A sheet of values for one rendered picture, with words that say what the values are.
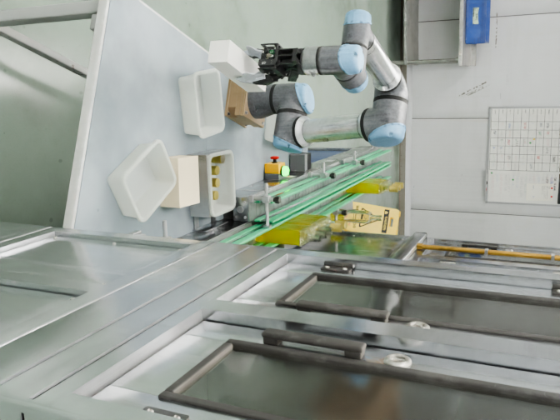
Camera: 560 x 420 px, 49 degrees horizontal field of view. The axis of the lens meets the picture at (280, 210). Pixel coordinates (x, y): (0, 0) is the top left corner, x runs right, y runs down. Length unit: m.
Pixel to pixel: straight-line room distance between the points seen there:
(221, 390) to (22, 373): 0.25
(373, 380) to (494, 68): 7.32
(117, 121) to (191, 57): 0.46
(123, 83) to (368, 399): 1.36
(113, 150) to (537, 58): 6.62
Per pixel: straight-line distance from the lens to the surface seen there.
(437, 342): 0.86
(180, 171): 1.99
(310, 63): 1.63
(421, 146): 8.18
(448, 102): 8.08
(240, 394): 0.77
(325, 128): 2.16
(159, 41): 2.05
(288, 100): 2.30
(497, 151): 8.03
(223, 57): 1.68
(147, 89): 1.98
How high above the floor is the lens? 1.93
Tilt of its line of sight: 24 degrees down
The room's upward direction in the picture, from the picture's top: 94 degrees clockwise
